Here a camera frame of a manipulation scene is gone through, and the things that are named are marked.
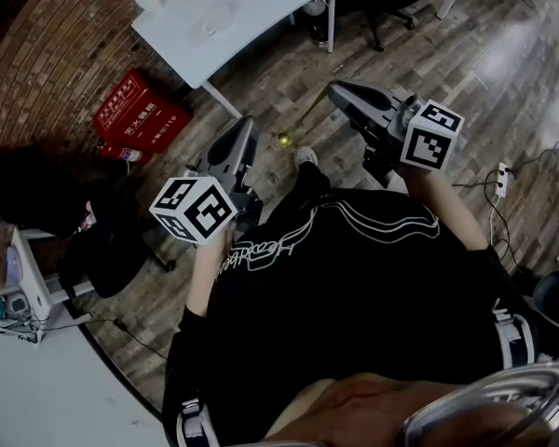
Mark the round white fan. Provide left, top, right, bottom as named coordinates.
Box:
left=302, top=0, right=330, bottom=19

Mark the gold metal spoon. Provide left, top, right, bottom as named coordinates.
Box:
left=278, top=79, right=339, bottom=149

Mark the red fire extinguisher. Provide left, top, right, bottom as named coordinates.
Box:
left=96, top=139, right=153, bottom=165

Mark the white power cable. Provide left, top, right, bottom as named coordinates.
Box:
left=487, top=195, right=501, bottom=247

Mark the person's face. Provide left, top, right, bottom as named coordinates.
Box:
left=264, top=372, right=556, bottom=447

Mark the person's left forearm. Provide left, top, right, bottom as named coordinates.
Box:
left=184, top=228, right=237, bottom=318

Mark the black power cable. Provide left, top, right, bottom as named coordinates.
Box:
left=451, top=129, right=559, bottom=190

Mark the person's black trouser leg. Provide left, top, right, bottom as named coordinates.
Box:
left=259, top=160, right=333, bottom=232

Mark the metal eyeglasses frame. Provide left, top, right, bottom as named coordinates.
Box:
left=398, top=350, right=559, bottom=447

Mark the white desk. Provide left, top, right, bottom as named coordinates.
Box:
left=0, top=227, right=170, bottom=447

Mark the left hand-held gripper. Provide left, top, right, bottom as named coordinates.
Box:
left=148, top=117, right=266, bottom=246

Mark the black floor cable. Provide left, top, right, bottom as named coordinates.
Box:
left=39, top=316, right=170, bottom=360

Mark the grey shoulder strap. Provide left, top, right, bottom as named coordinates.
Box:
left=491, top=298, right=538, bottom=373
left=175, top=397, right=221, bottom=447

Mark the clear glass cup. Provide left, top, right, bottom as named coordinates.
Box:
left=196, top=3, right=238, bottom=36

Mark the black round stool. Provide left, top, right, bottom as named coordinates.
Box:
left=532, top=269, right=559, bottom=333

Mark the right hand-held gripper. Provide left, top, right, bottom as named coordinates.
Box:
left=327, top=80, right=465, bottom=191

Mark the white table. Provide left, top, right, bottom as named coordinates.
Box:
left=130, top=0, right=361, bottom=120

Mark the person's white shoe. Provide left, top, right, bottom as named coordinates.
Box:
left=294, top=145, right=320, bottom=168

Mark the person's black printed shirt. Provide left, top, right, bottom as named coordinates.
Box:
left=161, top=187, right=541, bottom=447

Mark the black backpack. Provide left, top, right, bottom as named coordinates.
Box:
left=0, top=143, right=92, bottom=240

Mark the person's right forearm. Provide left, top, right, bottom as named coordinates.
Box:
left=398, top=164, right=490, bottom=251

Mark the white and blue device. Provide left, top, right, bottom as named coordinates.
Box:
left=0, top=293, right=31, bottom=318

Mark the red fire extinguisher box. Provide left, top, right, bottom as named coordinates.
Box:
left=91, top=68, right=193, bottom=154

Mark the white power strip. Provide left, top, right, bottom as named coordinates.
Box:
left=493, top=161, right=512, bottom=198

